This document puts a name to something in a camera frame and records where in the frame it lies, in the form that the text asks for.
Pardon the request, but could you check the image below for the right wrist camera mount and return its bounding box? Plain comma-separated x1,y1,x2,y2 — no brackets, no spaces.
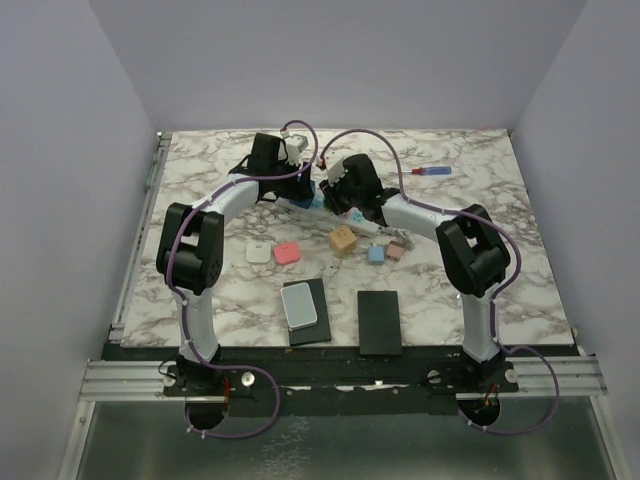
320,160,346,186

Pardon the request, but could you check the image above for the blue cube socket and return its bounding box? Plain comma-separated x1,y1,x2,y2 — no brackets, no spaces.
292,180,319,214

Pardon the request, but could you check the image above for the dusty pink USB charger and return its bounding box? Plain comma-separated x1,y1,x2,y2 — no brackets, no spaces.
386,241,405,262

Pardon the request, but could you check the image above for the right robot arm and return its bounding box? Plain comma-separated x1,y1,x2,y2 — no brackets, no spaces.
320,154,511,391

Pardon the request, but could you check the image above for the grey white power bank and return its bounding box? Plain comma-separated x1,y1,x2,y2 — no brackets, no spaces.
280,283,318,331

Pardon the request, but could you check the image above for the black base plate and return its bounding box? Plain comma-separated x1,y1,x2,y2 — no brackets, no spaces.
102,343,521,417

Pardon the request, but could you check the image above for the pink plug adapter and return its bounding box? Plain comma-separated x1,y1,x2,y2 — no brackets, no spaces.
273,242,301,265

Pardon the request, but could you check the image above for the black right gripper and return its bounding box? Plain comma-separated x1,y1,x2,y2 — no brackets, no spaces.
319,167,363,215

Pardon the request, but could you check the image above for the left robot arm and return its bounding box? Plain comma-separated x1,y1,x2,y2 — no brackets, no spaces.
156,129,314,395

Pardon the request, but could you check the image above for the blue red screwdriver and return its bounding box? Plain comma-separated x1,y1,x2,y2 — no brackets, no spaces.
406,166,452,176

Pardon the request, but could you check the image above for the white power strip cord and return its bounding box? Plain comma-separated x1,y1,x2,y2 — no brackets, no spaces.
379,227,416,251

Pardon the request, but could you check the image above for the white power strip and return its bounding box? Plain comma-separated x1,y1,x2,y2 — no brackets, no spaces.
275,191,381,236

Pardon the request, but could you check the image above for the black slab under power bank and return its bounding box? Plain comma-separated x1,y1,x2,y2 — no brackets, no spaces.
280,278,332,347

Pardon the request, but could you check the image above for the aluminium table edge rail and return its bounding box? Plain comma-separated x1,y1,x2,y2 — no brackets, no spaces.
108,131,173,344

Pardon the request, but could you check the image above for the beige cube socket adapter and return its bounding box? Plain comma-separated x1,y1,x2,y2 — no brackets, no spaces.
328,225,357,258

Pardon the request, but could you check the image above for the light blue USB charger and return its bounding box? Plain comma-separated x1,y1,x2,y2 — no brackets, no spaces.
367,245,386,265

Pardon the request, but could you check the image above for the white folding plug adapter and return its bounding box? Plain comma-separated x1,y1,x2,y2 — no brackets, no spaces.
245,242,272,264

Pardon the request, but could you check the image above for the black rectangular slab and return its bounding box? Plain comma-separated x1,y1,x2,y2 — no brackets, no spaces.
357,291,403,357

